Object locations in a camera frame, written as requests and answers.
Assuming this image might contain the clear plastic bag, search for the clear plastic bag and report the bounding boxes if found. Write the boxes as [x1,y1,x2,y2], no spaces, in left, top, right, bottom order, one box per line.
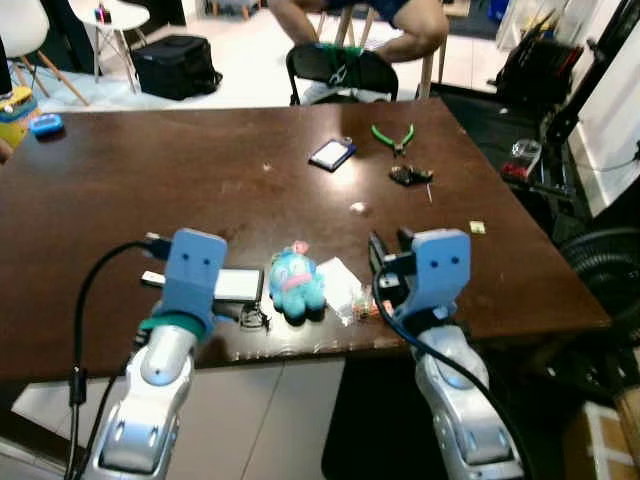
[317,257,377,324]

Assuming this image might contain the green handled pliers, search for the green handled pliers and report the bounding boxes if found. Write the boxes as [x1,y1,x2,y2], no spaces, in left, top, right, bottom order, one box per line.
[370,122,417,157]

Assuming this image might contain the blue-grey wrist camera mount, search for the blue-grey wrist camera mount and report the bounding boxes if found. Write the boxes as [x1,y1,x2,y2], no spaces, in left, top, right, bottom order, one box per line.
[158,228,230,337]
[403,228,473,323]

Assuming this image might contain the black slanted stand pole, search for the black slanted stand pole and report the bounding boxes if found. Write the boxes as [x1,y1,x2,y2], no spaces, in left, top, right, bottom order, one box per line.
[543,0,640,143]

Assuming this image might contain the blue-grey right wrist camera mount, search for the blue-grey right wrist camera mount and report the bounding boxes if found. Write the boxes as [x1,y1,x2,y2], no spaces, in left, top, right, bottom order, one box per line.
[403,228,473,323]

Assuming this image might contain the teal plush toy keychain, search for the teal plush toy keychain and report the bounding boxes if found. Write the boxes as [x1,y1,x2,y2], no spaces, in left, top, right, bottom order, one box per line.
[267,241,327,322]

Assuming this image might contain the metal key ring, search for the metal key ring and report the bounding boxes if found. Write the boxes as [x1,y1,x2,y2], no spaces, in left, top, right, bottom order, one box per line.
[237,304,272,332]

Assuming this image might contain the wooden stool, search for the wooden stool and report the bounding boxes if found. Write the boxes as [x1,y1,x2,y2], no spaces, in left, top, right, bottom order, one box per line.
[334,0,448,100]

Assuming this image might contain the small blue case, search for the small blue case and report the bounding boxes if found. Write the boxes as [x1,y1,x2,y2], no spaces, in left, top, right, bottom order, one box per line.
[29,113,64,138]

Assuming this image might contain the black folding chair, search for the black folding chair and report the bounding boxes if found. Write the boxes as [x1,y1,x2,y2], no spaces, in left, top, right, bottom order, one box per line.
[286,41,400,107]

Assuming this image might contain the black tool bag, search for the black tool bag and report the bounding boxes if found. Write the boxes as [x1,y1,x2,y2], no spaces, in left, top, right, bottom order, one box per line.
[494,14,587,117]

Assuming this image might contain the yellow box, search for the yellow box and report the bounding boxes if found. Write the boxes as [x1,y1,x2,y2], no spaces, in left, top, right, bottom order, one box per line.
[0,86,40,153]

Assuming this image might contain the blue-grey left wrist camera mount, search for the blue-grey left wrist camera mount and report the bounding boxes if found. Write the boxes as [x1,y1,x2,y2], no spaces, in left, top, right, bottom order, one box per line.
[158,228,230,337]

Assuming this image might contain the white rectangular black-framed device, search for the white rectangular black-framed device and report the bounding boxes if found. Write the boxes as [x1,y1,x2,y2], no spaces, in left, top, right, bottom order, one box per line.
[213,266,265,305]

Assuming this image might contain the clear jar red contents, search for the clear jar red contents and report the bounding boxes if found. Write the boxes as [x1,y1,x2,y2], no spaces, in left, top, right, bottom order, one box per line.
[499,139,544,184]

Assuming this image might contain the blue card holder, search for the blue card holder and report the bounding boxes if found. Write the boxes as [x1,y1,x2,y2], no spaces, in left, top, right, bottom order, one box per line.
[307,137,358,174]

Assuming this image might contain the white chair wooden legs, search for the white chair wooden legs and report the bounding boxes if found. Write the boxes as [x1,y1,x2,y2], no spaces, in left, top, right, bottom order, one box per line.
[0,0,92,107]

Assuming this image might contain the brown cardboard box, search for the brown cardboard box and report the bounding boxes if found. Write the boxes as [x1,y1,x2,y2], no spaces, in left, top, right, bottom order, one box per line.
[563,388,640,480]

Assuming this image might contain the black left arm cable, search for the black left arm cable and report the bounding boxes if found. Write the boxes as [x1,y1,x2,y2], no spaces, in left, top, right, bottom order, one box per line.
[64,234,177,480]

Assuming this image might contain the seated person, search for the seated person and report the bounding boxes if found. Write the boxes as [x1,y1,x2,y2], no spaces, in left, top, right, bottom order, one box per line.
[267,0,452,65]

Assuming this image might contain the black floor fan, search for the black floor fan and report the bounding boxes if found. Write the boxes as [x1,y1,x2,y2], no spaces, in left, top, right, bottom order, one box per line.
[557,227,640,336]

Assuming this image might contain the white round side table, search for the white round side table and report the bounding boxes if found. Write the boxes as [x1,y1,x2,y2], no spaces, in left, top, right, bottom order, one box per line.
[69,0,152,83]

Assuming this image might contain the black carry bag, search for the black carry bag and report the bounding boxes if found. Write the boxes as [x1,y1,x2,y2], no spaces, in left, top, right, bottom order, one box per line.
[131,34,224,102]

